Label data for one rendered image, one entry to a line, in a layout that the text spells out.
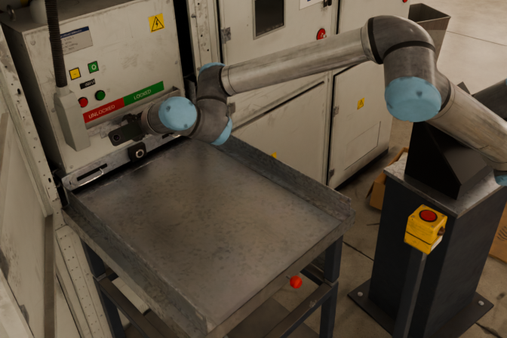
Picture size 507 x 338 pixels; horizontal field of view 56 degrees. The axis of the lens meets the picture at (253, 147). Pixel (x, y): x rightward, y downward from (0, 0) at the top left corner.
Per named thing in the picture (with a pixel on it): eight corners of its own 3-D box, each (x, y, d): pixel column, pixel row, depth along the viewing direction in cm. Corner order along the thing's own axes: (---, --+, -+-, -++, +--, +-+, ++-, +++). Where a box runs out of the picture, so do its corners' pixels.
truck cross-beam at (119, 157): (196, 127, 185) (195, 114, 181) (66, 193, 154) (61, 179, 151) (188, 123, 188) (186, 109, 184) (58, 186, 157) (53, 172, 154)
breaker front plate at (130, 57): (188, 120, 181) (173, -8, 154) (70, 178, 153) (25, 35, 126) (187, 118, 182) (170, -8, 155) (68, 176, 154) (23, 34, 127)
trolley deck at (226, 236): (354, 225, 149) (355, 210, 145) (198, 357, 113) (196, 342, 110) (212, 142, 189) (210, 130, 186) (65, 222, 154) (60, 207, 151)
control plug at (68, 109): (92, 145, 142) (78, 93, 133) (77, 152, 140) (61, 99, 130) (79, 136, 147) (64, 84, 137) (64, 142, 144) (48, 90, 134)
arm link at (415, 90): (550, 130, 149) (425, 29, 103) (560, 184, 143) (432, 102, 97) (499, 142, 160) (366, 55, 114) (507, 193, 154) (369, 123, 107)
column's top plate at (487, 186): (446, 137, 197) (447, 133, 196) (520, 175, 176) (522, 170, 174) (382, 173, 180) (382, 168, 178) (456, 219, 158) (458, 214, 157)
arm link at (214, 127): (236, 106, 140) (200, 93, 133) (234, 142, 136) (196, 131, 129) (218, 115, 147) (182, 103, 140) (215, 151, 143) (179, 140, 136)
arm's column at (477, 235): (417, 262, 237) (446, 139, 196) (471, 302, 217) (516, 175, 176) (367, 299, 221) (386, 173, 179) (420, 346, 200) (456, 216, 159)
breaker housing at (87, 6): (188, 118, 182) (172, -11, 154) (66, 177, 154) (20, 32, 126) (117, 78, 212) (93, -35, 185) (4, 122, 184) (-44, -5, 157)
